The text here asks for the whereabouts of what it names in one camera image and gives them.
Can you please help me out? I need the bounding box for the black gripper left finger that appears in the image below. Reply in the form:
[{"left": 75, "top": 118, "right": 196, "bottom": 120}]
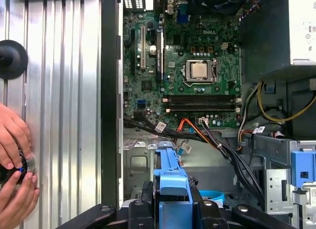
[{"left": 55, "top": 181, "right": 156, "bottom": 229}]

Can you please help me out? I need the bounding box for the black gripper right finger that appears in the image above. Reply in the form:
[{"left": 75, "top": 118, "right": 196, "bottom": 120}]
[{"left": 190, "top": 174, "right": 297, "bottom": 229}]

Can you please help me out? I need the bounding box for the hard disk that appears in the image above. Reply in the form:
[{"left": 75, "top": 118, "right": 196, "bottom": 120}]
[{"left": 148, "top": 141, "right": 194, "bottom": 229}]

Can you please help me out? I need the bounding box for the orange red power wire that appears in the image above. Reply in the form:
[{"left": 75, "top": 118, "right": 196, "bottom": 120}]
[{"left": 176, "top": 117, "right": 223, "bottom": 151}]

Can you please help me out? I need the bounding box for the black round tool blue ring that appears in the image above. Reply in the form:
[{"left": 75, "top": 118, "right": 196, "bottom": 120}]
[{"left": 0, "top": 151, "right": 36, "bottom": 188}]

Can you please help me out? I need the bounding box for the silver disk bay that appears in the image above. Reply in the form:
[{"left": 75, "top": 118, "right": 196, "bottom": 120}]
[{"left": 122, "top": 139, "right": 178, "bottom": 207}]

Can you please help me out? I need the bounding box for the person's right hand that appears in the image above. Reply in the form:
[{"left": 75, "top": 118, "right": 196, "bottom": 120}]
[{"left": 0, "top": 171, "right": 40, "bottom": 229}]

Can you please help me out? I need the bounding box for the person's left hand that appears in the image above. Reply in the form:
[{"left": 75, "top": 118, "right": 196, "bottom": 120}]
[{"left": 0, "top": 103, "right": 33, "bottom": 169}]

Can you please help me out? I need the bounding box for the silver optical drive cage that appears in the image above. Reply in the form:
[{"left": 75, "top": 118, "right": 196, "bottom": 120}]
[{"left": 263, "top": 137, "right": 316, "bottom": 229}]

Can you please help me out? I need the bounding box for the RAM slot with white clips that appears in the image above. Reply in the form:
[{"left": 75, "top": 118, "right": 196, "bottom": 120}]
[
  {"left": 161, "top": 97, "right": 242, "bottom": 103},
  {"left": 164, "top": 107, "right": 242, "bottom": 114}
]

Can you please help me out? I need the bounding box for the blue plastic drive latch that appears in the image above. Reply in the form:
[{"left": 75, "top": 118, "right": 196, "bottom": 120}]
[{"left": 290, "top": 147, "right": 316, "bottom": 190}]

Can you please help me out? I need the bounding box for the green motherboard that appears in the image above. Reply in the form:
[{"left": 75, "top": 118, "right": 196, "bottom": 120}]
[{"left": 122, "top": 6, "right": 242, "bottom": 131}]

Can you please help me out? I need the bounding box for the black PC case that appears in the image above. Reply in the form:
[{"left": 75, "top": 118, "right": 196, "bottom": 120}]
[{"left": 100, "top": 0, "right": 316, "bottom": 229}]

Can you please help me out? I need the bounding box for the silver CPU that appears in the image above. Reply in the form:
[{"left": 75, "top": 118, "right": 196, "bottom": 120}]
[{"left": 191, "top": 62, "right": 212, "bottom": 79}]

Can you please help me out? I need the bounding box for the metal socket cover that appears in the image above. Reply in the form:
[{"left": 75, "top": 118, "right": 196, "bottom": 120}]
[{"left": 184, "top": 58, "right": 219, "bottom": 84}]

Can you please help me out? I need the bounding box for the metal locking lever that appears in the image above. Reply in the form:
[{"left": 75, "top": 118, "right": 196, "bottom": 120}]
[{"left": 183, "top": 58, "right": 219, "bottom": 88}]

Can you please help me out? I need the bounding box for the black graphics card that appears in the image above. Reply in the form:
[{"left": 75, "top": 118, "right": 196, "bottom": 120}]
[{"left": 155, "top": 29, "right": 165, "bottom": 83}]

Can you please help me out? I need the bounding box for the black expansion slot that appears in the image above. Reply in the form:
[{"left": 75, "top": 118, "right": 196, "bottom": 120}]
[{"left": 130, "top": 29, "right": 136, "bottom": 76}]

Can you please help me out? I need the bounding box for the white expansion slot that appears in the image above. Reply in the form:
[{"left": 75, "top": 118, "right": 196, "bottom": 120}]
[{"left": 140, "top": 25, "right": 146, "bottom": 68}]

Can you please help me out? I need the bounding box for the grey power supply unit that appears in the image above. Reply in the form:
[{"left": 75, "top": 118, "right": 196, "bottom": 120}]
[{"left": 240, "top": 0, "right": 316, "bottom": 76}]

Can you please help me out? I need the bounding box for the black round knob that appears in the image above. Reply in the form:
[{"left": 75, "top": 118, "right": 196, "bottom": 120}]
[{"left": 0, "top": 39, "right": 29, "bottom": 79}]

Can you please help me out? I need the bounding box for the blue SATA wire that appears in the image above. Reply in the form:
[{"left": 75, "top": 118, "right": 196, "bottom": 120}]
[{"left": 176, "top": 117, "right": 226, "bottom": 204}]

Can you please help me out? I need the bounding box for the black cable bundle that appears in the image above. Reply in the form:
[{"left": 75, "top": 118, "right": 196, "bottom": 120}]
[{"left": 123, "top": 117, "right": 266, "bottom": 207}]

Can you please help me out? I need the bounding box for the grey wire bundle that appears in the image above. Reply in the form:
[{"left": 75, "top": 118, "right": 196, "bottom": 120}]
[{"left": 237, "top": 88, "right": 262, "bottom": 152}]

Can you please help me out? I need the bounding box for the yellow wire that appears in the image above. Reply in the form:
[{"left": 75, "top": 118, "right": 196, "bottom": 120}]
[{"left": 256, "top": 82, "right": 316, "bottom": 122}]

